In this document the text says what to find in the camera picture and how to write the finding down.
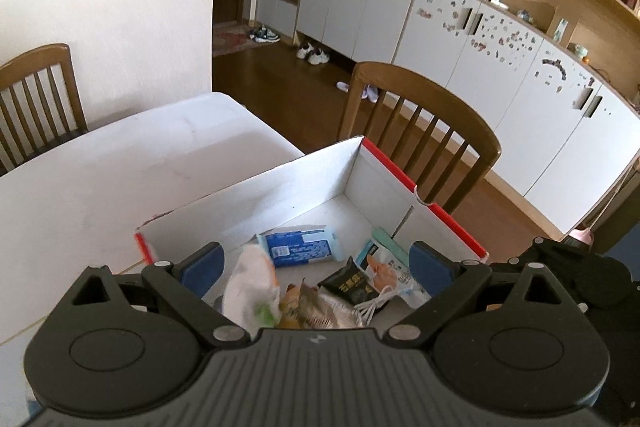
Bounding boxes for dark sneakers pair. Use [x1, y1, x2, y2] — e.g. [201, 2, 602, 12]
[250, 25, 281, 43]

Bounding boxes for silver foil snack bag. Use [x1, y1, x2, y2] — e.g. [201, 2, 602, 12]
[309, 286, 364, 329]

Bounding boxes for doormat rug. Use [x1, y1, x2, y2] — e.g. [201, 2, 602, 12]
[213, 24, 257, 57]

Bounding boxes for white plastic bag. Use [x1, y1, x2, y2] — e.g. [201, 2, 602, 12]
[221, 244, 281, 338]

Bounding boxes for orange round fruit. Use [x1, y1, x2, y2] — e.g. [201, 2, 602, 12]
[278, 284, 316, 329]

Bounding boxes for wooden chair at left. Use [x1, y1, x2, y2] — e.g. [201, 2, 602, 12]
[1, 43, 88, 174]

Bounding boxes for blue tissue pack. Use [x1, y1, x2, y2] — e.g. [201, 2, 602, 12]
[256, 225, 345, 268]

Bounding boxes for white sneakers pair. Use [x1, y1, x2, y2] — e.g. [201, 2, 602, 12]
[296, 42, 330, 66]

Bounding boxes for wooden chair behind box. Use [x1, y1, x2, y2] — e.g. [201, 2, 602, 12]
[337, 62, 501, 213]

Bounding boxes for white slippers on floor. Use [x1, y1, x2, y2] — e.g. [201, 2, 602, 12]
[335, 81, 384, 104]

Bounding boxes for red and white cardboard box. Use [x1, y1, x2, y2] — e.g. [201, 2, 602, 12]
[132, 134, 490, 331]

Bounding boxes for white cable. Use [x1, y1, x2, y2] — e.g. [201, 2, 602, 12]
[349, 283, 402, 325]

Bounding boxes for black snack packet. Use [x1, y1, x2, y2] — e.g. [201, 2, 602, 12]
[318, 257, 378, 306]

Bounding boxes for white sideboard cabinet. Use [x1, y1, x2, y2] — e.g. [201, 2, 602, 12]
[256, 0, 639, 233]

